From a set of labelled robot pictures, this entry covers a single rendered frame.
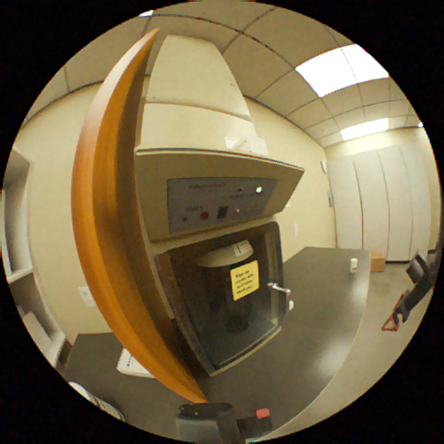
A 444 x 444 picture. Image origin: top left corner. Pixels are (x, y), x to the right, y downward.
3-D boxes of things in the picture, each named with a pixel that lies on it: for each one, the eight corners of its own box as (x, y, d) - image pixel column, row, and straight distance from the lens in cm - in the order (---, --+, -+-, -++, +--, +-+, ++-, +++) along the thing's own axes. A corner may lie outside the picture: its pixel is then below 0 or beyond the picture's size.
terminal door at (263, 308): (209, 372, 49) (157, 251, 23) (281, 324, 58) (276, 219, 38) (210, 373, 49) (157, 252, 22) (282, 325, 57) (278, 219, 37)
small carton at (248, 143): (237, 172, 27) (231, 146, 29) (255, 173, 30) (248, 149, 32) (254, 162, 24) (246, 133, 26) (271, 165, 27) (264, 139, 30)
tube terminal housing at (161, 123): (186, 334, 68) (143, 155, 55) (243, 306, 75) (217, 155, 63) (210, 377, 54) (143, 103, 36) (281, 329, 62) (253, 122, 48)
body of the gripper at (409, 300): (395, 310, 50) (412, 293, 47) (404, 292, 59) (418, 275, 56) (402, 324, 52) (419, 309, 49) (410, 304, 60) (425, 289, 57)
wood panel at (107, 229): (165, 321, 80) (137, 92, 111) (170, 319, 80) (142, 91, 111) (200, 405, 52) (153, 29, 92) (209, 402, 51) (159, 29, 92)
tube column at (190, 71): (143, 154, 55) (157, 59, 130) (217, 154, 64) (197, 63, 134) (143, 101, 36) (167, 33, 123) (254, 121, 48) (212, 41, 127)
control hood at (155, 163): (149, 240, 23) (140, 182, 24) (276, 212, 39) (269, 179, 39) (143, 255, 12) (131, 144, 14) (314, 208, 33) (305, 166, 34)
